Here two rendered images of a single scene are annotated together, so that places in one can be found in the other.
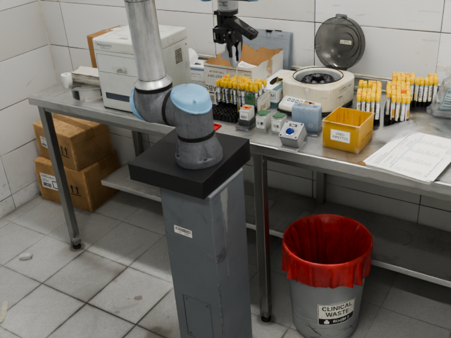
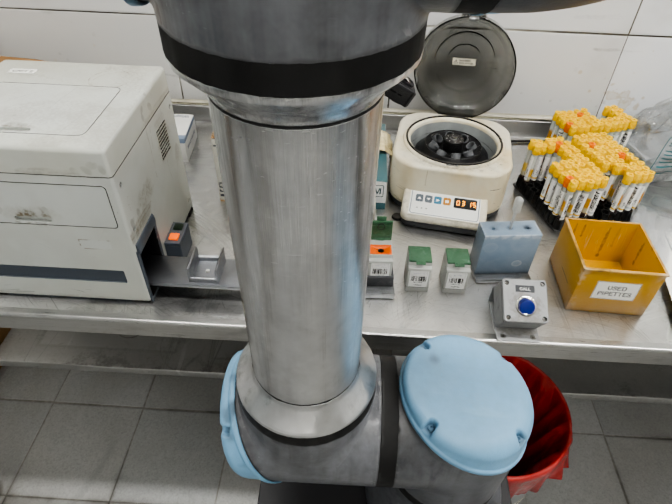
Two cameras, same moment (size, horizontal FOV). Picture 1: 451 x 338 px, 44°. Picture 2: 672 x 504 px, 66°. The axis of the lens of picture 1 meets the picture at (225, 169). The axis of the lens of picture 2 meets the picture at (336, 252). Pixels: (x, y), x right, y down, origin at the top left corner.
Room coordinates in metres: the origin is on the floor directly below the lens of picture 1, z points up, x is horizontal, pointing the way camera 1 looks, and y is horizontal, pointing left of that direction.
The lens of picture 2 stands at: (1.40, 0.32, 1.54)
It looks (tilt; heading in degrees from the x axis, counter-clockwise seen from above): 42 degrees down; 328
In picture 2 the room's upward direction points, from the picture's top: 2 degrees clockwise
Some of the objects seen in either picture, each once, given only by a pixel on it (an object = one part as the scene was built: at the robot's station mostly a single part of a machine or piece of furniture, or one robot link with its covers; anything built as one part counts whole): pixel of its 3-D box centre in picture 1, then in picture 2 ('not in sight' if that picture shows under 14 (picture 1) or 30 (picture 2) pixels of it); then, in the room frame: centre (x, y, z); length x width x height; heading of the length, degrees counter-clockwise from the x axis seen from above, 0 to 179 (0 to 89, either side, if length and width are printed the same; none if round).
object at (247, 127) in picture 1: (247, 121); (378, 273); (1.92, -0.10, 0.89); 0.09 x 0.05 x 0.04; 149
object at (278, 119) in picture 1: (278, 123); (454, 270); (1.84, -0.21, 0.91); 0.05 x 0.04 x 0.07; 146
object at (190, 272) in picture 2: not in sight; (194, 268); (2.06, 0.19, 0.92); 0.21 x 0.07 x 0.05; 56
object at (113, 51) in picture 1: (146, 68); (85, 180); (2.24, 0.30, 1.03); 0.31 x 0.27 x 0.30; 56
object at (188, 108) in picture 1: (190, 109); (449, 420); (1.56, 0.09, 1.11); 0.13 x 0.12 x 0.14; 56
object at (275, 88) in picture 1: (280, 84); (366, 158); (2.21, -0.26, 0.92); 0.24 x 0.12 x 0.10; 146
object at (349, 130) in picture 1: (347, 129); (603, 266); (1.71, -0.43, 0.93); 0.13 x 0.13 x 0.10; 54
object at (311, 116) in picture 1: (306, 119); (503, 249); (1.83, -0.31, 0.92); 0.10 x 0.07 x 0.10; 63
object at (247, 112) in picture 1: (247, 115); (379, 262); (1.92, -0.10, 0.92); 0.05 x 0.04 x 0.06; 149
